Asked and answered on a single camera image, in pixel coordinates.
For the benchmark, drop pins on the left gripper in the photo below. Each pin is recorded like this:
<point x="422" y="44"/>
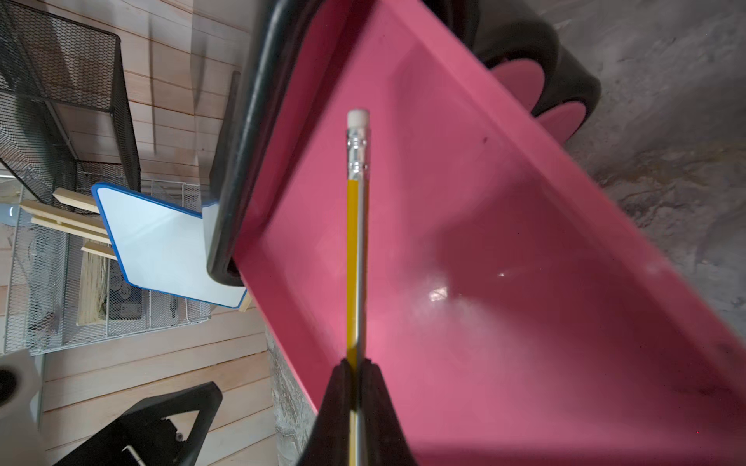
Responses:
<point x="145" y="434"/>

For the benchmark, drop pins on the pink middle drawer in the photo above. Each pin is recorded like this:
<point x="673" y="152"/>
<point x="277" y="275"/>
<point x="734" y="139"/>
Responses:
<point x="523" y="78"/>

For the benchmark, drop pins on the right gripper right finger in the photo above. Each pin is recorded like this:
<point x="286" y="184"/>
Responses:
<point x="385" y="443"/>

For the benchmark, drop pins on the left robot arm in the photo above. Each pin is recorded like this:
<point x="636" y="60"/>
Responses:
<point x="20" y="440"/>

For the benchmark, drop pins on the white wire wall shelf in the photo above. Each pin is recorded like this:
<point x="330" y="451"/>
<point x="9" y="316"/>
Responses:
<point x="56" y="296"/>

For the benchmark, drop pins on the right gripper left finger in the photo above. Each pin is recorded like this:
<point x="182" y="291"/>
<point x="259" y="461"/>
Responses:
<point x="329" y="442"/>

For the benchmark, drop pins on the yellow pencil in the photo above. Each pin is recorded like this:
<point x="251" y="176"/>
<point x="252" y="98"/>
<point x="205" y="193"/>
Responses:
<point x="356" y="146"/>

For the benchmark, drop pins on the white board blue frame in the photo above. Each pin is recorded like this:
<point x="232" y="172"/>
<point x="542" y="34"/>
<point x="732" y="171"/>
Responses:
<point x="161" y="247"/>

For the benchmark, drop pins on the pink bottom drawer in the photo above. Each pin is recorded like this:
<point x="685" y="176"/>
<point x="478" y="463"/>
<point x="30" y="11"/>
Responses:
<point x="563" y="121"/>

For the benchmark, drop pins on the black mesh wall basket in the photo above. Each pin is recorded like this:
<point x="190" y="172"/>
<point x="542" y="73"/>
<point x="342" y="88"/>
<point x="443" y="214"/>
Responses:
<point x="48" y="62"/>

